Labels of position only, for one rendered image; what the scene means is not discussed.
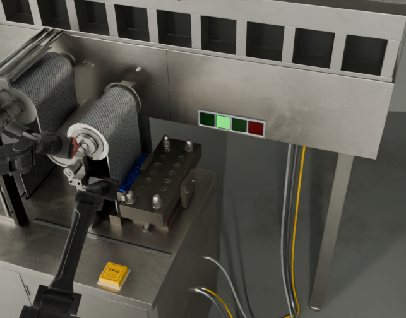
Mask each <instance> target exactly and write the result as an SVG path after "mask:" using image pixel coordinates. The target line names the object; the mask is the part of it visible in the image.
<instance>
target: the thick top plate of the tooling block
mask: <svg viewBox="0 0 406 318"><path fill-rule="evenodd" d="M169 139H170V142H171V145H170V146H168V147H164V146H162V140H161V141H160V142H159V144H158V146H157V147H156V149H155V150H154V152H153V153H152V154H154V155H155V158H156V159H155V160H154V162H153V163H152V165H151V167H150V168H149V169H148V171H147V173H146V174H143V173H139V175H138V176H137V178H136V180H135V181H134V182H133V184H132V186H131V187H130V188H129V190H130V191H133V194H134V195H135V198H136V202H135V203H134V204H127V203H126V202H125V201H123V200H122V201H121V203H120V204H119V207H120V212H121V217H124V218H129V219H132V220H136V221H141V222H144V223H149V224H152V225H157V226H160V227H164V225H165V223H166V221H167V220H168V218H169V216H170V214H171V213H172V210H173V209H174V206H175V205H176V203H177V201H178V199H179V197H180V195H181V187H180V185H181V183H182V181H183V179H184V178H185V176H186V174H187V172H188V170H189V168H193V169H195V168H196V166H197V164H198V162H199V160H200V158H201V144H197V143H193V144H194V150H193V151H186V150H185V149H184V148H185V144H186V142H185V141H181V140H178V139H172V138H169ZM155 194H158V195H159V196H160V198H161V200H162V203H163V205H162V207H161V208H153V206H152V200H153V196H154V195H155Z"/></svg>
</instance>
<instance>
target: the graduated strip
mask: <svg viewBox="0 0 406 318"><path fill-rule="evenodd" d="M32 223H37V224H40V225H44V226H47V227H52V228H56V229H59V230H64V231H67V232H69V231H70V228H71V227H67V226H64V225H60V224H57V223H52V222H49V221H45V220H40V219H37V218H35V219H34V220H33V221H32ZM86 237H90V238H93V239H98V240H102V241H105V242H110V243H113V244H117V245H121V246H125V247H129V248H132V249H136V250H141V251H144V252H148V253H151V254H156V255H159V256H163V257H168V258H171V256H172V253H170V252H165V251H162V250H157V249H153V248H150V247H145V246H142V245H138V244H134V243H131V242H126V241H123V240H118V239H115V238H111V237H106V236H103V235H99V234H96V233H92V232H87V235H86Z"/></svg>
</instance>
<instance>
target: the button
mask: <svg viewBox="0 0 406 318"><path fill-rule="evenodd" d="M127 273H128V267H126V266H122V265H118V264H114V263H111V262H108V264H107V265H106V267H105V269H104V270H103V272H102V274H101V275H100V277H99V280H100V282H101V283H105V284H108V285H112V286H116V287H120V285H121V283H122V281H123V279H124V278H125V276H126V274H127Z"/></svg>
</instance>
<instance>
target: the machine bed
mask: <svg viewBox="0 0 406 318"><path fill-rule="evenodd" d="M64 169H65V167H62V166H60V165H58V164H56V165H55V166H54V168H53V169H52V170H51V171H50V172H49V173H48V174H47V176H46V177H45V178H44V179H43V181H42V182H41V183H40V184H39V185H38V186H37V187H36V189H35V190H34V191H33V192H32V193H31V195H29V197H27V195H26V193H25V194H24V195H23V196H22V198H21V200H22V203H23V206H24V209H25V212H26V214H27V217H26V218H25V219H24V220H23V222H22V223H21V224H20V225H15V223H13V222H10V221H5V220H1V219H0V268H4V269H8V270H11V271H15V272H18V273H22V274H25V275H29V276H33V277H35V278H39V279H42V280H46V281H50V282H52V280H53V279H54V277H55V275H56V272H57V269H58V266H59V262H60V260H61V256H62V254H63V250H64V246H65V244H66V241H67V238H68V235H69V232H67V231H64V230H59V229H56V228H52V227H47V226H44V225H40V224H37V223H32V221H33V220H34V219H35V218H37V219H40V220H45V221H49V222H52V223H57V224H60V225H64V226H67V227H71V224H72V219H71V217H72V213H73V210H74V207H75V204H73V203H74V200H75V196H76V193H77V188H76V185H71V184H69V180H68V177H67V176H66V175H65V174H64ZM194 174H195V192H194V194H193V196H192V198H191V200H190V202H189V204H188V206H187V208H183V207H181V205H180V207H179V209H178V211H177V213H176V215H175V217H174V219H173V221H172V223H171V224H170V227H169V228H168V229H166V228H161V227H156V226H153V225H152V230H151V231H149V232H144V231H143V225H144V224H143V223H141V222H138V221H133V220H132V219H129V218H126V219H125V220H124V222H123V223H122V225H118V224H115V223H111V222H110V218H109V215H110V213H111V211H112V210H113V209H114V207H115V205H116V202H115V201H110V203H109V204H108V206H107V207H106V209H105V210H104V212H103V213H102V215H101V216H99V219H98V221H97V222H96V224H95V225H94V227H93V228H92V229H88V232H92V233H96V234H99V235H103V236H106V237H111V238H114V239H118V240H123V241H126V242H131V243H134V244H138V245H142V246H145V247H150V248H153V249H157V250H162V251H165V252H170V253H172V256H171V258H168V257H163V256H159V255H156V254H151V253H148V252H144V251H141V250H136V249H132V248H129V247H125V246H121V245H117V244H113V243H110V242H105V241H102V240H98V239H95V238H90V237H86V238H85V242H84V245H83V249H82V252H81V256H80V260H79V263H78V267H77V269H76V274H75V278H74V281H73V288H74V289H76V290H80V291H83V292H87V293H91V294H94V295H98V296H100V297H104V298H108V299H111V300H115V301H118V302H121V303H125V304H128V305H132V306H135V307H139V308H141V309H145V310H149V311H153V310H154V308H155V306H156V304H157V302H158V300H159V298H160V296H161V294H162V292H163V290H164V288H165V286H166V283H167V281H168V279H169V277H170V275H171V273H172V271H173V269H174V266H175V265H176V262H177V260H178V258H179V256H180V254H181V252H182V250H183V248H184V246H185V244H186V241H187V239H188V237H189V235H190V233H191V231H192V229H193V227H194V224H195V223H196V220H197V219H198V217H199V215H200V212H201V210H202V208H203V206H204V204H205V202H206V199H207V197H208V195H209V193H210V191H211V189H212V187H213V185H214V183H215V181H216V179H217V173H216V172H214V171H210V170H204V169H201V168H195V169H194ZM108 262H111V263H114V264H118V265H122V266H126V267H128V269H130V270H131V271H130V273H129V275H128V277H127V278H126V281H125V282H124V284H123V286H122V288H121V289H120V290H118V289H115V288H111V287H108V286H104V285H100V284H98V283H97V282H98V280H99V277H100V275H101V274H102V272H103V270H104V269H105V267H106V265H107V264H108Z"/></svg>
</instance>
